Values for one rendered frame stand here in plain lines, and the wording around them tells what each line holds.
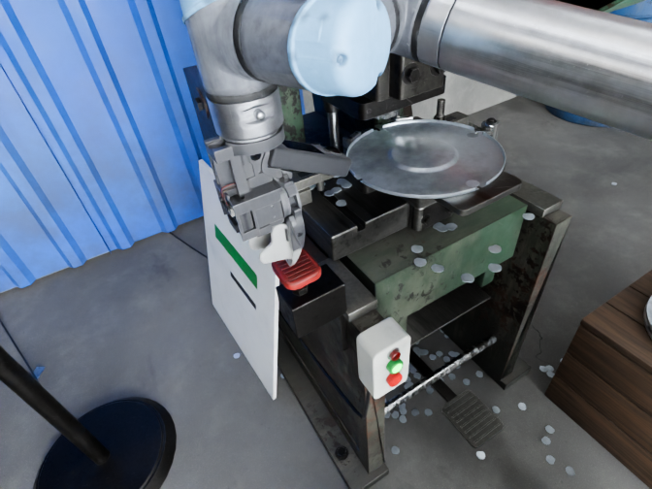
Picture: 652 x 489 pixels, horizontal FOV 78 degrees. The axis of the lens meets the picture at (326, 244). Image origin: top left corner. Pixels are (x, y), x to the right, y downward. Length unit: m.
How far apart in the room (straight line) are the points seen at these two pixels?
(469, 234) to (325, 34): 0.59
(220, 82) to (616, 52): 0.32
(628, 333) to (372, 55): 0.96
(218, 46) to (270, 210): 0.19
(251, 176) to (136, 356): 1.22
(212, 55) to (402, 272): 0.49
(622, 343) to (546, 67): 0.84
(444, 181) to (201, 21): 0.47
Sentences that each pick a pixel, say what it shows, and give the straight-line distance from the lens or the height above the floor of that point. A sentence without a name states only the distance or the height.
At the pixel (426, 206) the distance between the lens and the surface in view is 0.79.
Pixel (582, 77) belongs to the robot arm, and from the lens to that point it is 0.39.
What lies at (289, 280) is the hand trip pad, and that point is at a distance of 0.57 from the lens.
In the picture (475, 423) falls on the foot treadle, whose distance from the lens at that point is 1.14.
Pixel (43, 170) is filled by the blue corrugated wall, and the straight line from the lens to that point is 1.92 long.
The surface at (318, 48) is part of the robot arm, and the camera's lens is 0.32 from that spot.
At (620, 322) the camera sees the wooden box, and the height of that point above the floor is 0.35.
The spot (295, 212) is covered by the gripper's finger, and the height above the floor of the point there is 0.88.
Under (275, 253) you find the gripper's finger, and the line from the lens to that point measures 0.54.
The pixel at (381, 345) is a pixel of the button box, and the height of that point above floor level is 0.63.
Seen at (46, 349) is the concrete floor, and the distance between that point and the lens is 1.85.
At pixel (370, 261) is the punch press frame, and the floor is 0.65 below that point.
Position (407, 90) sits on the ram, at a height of 0.91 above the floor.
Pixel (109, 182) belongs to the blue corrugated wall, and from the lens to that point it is 1.95.
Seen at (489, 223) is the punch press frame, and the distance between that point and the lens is 0.87.
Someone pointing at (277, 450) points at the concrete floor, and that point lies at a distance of 1.28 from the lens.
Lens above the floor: 1.16
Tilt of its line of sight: 40 degrees down
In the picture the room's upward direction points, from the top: 7 degrees counter-clockwise
